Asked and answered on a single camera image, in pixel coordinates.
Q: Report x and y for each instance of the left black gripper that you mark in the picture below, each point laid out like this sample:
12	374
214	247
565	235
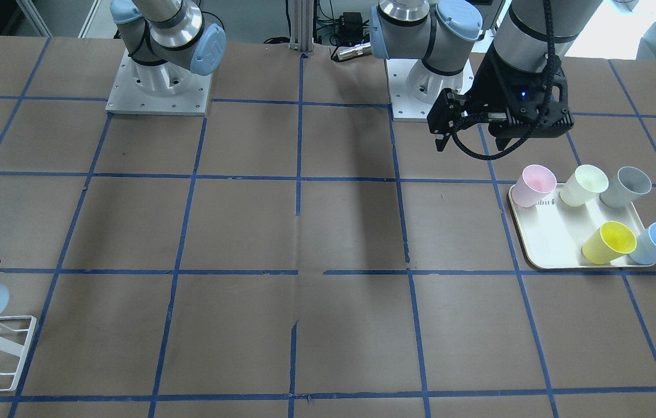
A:
493	84

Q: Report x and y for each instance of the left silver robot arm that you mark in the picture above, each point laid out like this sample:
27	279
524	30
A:
532	35

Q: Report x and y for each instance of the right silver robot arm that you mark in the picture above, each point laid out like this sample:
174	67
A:
168	43

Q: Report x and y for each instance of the pink cup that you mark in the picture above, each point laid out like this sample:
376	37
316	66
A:
534	184

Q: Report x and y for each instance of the pale green cup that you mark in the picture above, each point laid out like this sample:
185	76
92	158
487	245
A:
586	183

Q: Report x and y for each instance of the grey cup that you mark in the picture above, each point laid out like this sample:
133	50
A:
629	184

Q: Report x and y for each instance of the yellow cup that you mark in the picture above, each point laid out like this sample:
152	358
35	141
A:
610	241

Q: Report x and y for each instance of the cream plastic tray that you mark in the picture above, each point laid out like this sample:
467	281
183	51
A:
553	233

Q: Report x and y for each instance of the silver metal connector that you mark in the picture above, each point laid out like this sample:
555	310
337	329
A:
343	54

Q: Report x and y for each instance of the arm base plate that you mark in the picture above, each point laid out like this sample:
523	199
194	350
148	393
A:
164	90
413	88

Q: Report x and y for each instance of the aluminium frame post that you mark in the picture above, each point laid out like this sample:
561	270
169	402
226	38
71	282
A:
301	25

